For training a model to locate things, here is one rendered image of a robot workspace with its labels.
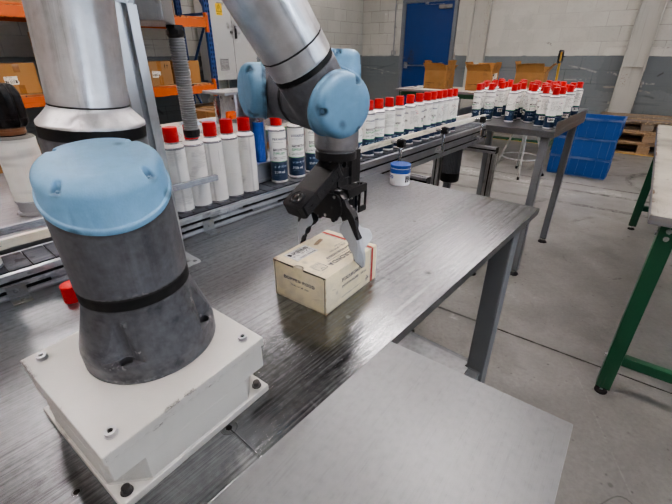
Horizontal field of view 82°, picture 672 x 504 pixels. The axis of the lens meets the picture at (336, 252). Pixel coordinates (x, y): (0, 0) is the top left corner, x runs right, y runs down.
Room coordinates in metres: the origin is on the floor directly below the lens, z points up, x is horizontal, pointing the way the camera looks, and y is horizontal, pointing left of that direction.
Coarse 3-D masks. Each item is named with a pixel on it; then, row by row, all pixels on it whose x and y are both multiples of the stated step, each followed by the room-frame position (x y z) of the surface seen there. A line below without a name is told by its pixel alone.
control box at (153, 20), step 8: (136, 0) 0.75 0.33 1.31; (144, 0) 0.75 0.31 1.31; (152, 0) 0.76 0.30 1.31; (160, 0) 0.76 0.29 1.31; (168, 0) 0.87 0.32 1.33; (144, 8) 0.75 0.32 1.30; (152, 8) 0.76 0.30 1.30; (160, 8) 0.76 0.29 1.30; (168, 8) 0.85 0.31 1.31; (144, 16) 0.75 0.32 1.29; (152, 16) 0.76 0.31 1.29; (160, 16) 0.76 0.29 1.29; (168, 16) 0.83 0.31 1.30; (144, 24) 0.85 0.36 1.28; (152, 24) 0.85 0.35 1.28; (160, 24) 0.85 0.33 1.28; (168, 24) 0.85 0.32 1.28
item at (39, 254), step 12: (288, 180) 1.19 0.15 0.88; (300, 180) 1.19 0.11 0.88; (264, 192) 1.07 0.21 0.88; (216, 204) 0.97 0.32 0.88; (228, 204) 0.98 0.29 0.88; (180, 216) 0.89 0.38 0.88; (24, 252) 0.69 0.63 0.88; (36, 252) 0.69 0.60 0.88; (48, 252) 0.69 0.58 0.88; (12, 264) 0.64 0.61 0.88; (24, 264) 0.64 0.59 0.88
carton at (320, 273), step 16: (320, 240) 0.70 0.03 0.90; (336, 240) 0.70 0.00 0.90; (288, 256) 0.63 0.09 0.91; (304, 256) 0.63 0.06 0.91; (320, 256) 0.63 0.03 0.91; (336, 256) 0.63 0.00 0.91; (352, 256) 0.63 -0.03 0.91; (368, 256) 0.65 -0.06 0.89; (288, 272) 0.60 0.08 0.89; (304, 272) 0.58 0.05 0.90; (320, 272) 0.57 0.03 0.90; (336, 272) 0.57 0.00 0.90; (352, 272) 0.61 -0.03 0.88; (368, 272) 0.66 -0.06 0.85; (288, 288) 0.60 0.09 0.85; (304, 288) 0.58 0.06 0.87; (320, 288) 0.56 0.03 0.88; (336, 288) 0.57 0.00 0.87; (352, 288) 0.61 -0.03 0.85; (304, 304) 0.58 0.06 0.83; (320, 304) 0.56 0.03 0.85; (336, 304) 0.57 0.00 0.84
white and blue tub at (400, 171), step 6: (396, 162) 1.34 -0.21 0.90; (402, 162) 1.34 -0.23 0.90; (408, 162) 1.34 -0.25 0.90; (390, 168) 1.32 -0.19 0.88; (396, 168) 1.29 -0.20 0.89; (402, 168) 1.29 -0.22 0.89; (408, 168) 1.30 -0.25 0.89; (390, 174) 1.32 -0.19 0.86; (396, 174) 1.29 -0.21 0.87; (402, 174) 1.29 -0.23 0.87; (408, 174) 1.30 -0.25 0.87; (390, 180) 1.31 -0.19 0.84; (396, 180) 1.29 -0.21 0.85; (402, 180) 1.29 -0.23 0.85; (408, 180) 1.30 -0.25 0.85
